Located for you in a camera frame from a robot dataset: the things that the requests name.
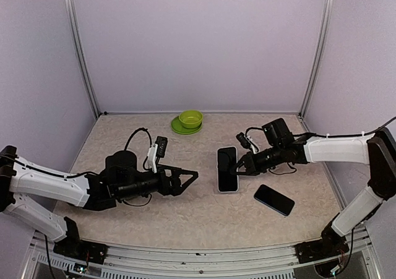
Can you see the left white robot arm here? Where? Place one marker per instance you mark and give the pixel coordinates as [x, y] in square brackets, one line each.
[21, 178]

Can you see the green bowl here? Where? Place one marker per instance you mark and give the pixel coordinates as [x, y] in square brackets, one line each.
[191, 119]

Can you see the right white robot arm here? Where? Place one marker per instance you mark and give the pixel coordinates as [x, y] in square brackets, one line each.
[371, 152]

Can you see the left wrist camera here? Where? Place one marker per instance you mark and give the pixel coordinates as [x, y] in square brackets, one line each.
[156, 152]

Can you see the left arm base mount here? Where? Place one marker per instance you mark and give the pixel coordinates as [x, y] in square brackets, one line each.
[73, 246]

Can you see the green saucer plate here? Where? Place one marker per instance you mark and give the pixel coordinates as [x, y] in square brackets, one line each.
[178, 128]

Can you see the aluminium frame post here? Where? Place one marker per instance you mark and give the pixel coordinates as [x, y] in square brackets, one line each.
[319, 51]
[70, 8]

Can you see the left aluminium frame post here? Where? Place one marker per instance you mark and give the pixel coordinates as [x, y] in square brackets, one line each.
[70, 8]

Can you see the black phone blue edge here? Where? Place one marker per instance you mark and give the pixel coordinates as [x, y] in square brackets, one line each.
[274, 200]

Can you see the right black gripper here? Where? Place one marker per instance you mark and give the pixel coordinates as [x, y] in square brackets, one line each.
[252, 167]

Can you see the black phone light edge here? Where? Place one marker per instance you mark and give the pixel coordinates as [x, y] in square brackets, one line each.
[227, 182]

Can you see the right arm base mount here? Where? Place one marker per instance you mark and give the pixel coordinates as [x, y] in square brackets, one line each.
[329, 245]

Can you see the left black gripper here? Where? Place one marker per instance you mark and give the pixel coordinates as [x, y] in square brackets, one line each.
[175, 188]

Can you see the right aluminium frame post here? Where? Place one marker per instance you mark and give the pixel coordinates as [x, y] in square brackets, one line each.
[319, 51]

